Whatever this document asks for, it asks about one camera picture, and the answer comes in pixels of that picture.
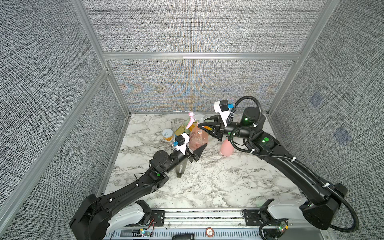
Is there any aluminium front rail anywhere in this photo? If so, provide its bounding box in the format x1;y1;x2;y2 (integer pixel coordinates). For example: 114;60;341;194
78;207;334;240

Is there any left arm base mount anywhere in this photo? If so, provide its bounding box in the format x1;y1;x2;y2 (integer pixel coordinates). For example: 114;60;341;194
134;200;166;227

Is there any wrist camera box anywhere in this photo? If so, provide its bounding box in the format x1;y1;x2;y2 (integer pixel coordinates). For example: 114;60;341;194
214;100;235;127
173;133;190;155

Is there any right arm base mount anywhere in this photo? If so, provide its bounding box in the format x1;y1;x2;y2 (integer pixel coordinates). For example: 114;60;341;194
241;199;289;226

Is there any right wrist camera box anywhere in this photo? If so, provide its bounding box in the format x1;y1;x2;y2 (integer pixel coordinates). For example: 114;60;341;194
214;100;235;127

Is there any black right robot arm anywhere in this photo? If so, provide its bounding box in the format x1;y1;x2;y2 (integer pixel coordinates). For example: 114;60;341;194
198;106;359;233

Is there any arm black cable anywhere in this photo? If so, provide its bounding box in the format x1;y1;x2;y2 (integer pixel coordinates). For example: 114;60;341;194
133;149;181;182
225;95;360;240

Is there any translucent pink spray bottle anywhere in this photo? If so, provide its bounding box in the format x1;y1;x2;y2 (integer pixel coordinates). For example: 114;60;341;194
189;127;209;151

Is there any opaque pink spray bottle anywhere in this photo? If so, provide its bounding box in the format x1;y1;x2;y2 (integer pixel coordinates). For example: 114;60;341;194
220;139;235;157

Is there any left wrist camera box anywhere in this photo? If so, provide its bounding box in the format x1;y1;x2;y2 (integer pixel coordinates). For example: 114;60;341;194
173;133;190;155

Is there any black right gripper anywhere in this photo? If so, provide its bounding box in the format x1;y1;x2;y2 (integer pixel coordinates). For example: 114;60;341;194
200;117;257;146

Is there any clear grey spray bottle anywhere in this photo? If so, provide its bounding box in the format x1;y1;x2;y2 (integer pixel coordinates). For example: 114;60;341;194
175;159;189;178

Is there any grey pink spray nozzle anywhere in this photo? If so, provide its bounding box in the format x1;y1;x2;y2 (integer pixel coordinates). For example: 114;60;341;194
186;112;196;129

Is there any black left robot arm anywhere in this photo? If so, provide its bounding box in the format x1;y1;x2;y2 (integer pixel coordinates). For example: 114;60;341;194
70;144;207;240

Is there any small round white can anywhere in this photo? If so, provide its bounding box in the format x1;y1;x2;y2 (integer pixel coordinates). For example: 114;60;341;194
162;128;175;142

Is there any green scalloped plate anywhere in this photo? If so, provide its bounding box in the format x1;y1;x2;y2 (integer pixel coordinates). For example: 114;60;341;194
185;114;208;134

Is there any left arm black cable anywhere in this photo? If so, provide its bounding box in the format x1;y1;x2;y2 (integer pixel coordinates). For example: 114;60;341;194
133;149;181;182

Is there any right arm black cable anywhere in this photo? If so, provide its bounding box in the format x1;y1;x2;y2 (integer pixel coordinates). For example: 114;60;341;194
225;95;360;240

